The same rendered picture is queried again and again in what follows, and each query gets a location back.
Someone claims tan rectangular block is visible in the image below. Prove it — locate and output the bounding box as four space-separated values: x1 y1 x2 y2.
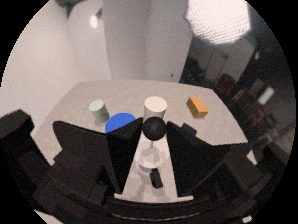
186 97 209 117

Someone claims dark grey flat rectangular mat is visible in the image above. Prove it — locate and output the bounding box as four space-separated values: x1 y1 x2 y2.
181 123 197 135

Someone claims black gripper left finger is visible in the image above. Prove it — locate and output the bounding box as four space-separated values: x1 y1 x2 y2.
53 117 144 194

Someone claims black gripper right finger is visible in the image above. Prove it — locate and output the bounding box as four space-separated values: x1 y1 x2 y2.
166 120 254 198

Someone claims beige cylinder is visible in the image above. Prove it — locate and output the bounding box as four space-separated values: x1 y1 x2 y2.
145 96 166 121

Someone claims glass french press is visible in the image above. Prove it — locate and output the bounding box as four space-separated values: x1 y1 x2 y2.
134 117 170 189

